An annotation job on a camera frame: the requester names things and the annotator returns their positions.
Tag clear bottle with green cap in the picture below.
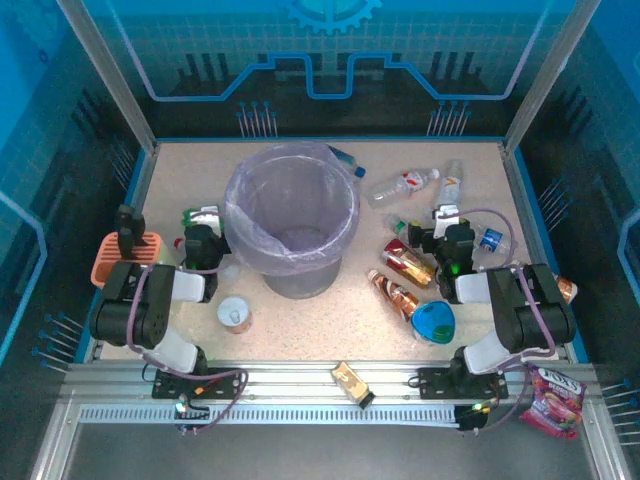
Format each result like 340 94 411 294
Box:
383 213 417 237

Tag red gold snack tube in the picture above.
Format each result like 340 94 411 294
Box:
381 237 437 290

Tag clear bottle dark blue label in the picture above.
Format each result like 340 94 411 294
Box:
472 225 516 257

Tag clear bottle red white label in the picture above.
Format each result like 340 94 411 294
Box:
368 168 441 207

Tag copper coloured bottle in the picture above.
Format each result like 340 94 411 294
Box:
557 276 580 304
367 268 421 320

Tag grey bin with purple liner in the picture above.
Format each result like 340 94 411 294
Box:
223 142 361 301

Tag clear bottle with blue cap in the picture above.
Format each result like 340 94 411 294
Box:
324 144 367 179

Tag white bottle with red cap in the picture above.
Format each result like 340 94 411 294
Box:
173 238 242 282

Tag pale yellow translucent container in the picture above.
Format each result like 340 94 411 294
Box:
158 237 183 266

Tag tin can with pull tab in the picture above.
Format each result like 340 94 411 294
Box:
216 296 254 335

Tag blue plastic bowl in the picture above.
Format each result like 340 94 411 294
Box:
410 301 457 347

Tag orange plastic basket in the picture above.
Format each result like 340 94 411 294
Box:
91 230 164 289

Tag gold bottle with black cap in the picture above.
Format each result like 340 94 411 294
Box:
330 360 376 411

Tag small black controller board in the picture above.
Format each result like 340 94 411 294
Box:
455 399 494 434
173 397 211 435

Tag purple candy bag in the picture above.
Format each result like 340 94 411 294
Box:
519 363 587 440

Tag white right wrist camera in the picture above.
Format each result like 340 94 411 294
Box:
432 203 465 239

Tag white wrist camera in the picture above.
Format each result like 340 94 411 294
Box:
432 203 465 239
192 203 225 232

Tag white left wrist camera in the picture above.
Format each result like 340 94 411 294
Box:
192 203 225 232

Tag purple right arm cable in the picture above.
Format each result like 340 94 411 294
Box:
459 207 559 434

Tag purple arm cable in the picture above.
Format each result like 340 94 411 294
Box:
459 207 559 434
125 209 250 434

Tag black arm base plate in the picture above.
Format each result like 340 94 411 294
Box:
417 367 509 400
152 367 244 401

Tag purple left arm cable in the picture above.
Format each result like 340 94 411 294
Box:
125 209 250 434

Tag aluminium front rail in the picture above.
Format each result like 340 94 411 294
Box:
64 359 596 407

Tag slotted grey cable duct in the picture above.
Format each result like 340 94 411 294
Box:
78 404 461 427

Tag aluminium frame post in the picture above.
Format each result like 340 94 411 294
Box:
55 0 160 152
501 0 602 154

